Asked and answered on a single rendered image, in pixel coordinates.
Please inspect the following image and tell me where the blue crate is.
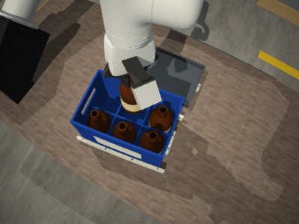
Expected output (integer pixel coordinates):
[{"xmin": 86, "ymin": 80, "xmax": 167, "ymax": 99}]
[{"xmin": 78, "ymin": 77, "xmax": 185, "ymax": 167}]

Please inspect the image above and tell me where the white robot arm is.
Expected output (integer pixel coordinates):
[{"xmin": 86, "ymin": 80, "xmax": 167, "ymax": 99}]
[{"xmin": 0, "ymin": 0, "xmax": 204, "ymax": 110}]

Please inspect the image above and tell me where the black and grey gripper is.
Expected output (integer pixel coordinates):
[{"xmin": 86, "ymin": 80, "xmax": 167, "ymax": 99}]
[{"xmin": 102, "ymin": 33, "xmax": 159, "ymax": 88}]

